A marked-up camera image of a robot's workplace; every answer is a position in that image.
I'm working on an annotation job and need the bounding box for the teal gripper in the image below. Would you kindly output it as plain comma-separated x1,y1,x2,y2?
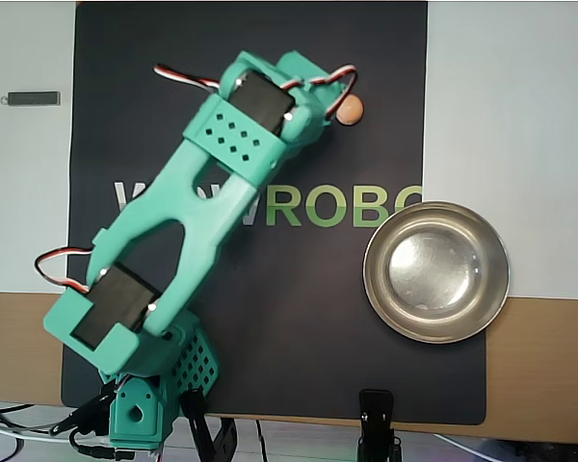
303,76,348,131

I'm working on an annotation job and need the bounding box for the tan ball with black base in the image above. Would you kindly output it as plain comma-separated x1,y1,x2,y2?
335,93,366,127

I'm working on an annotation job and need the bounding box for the metal bowl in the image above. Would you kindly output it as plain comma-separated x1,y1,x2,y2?
362,200,512,345

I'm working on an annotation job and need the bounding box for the black mat with WOWROBO print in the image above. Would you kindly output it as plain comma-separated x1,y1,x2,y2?
60,1,487,427

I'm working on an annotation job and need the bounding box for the grey USB stick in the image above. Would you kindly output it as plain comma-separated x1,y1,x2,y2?
0,90,63,108

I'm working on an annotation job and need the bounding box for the black table clamp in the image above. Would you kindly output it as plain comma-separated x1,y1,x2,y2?
179,387,240,462
50,384,119,437

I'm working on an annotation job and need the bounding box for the gripper servo cable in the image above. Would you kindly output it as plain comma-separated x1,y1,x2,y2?
281,64,358,121

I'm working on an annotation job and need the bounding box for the forearm servo cable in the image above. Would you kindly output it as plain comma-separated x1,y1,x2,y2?
153,63,223,92

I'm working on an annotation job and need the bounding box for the black camera stand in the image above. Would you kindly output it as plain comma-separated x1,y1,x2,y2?
357,388,402,462

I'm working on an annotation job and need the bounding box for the upper arm servo cable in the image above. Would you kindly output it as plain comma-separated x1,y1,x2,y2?
34,247,96,295

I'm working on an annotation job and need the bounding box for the thin black cable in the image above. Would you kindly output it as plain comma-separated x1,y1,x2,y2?
254,418,271,462

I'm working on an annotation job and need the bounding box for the black power cable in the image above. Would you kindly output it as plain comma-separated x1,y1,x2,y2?
0,398,132,462

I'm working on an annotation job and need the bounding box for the white cable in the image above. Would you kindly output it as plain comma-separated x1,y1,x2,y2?
0,419,66,440

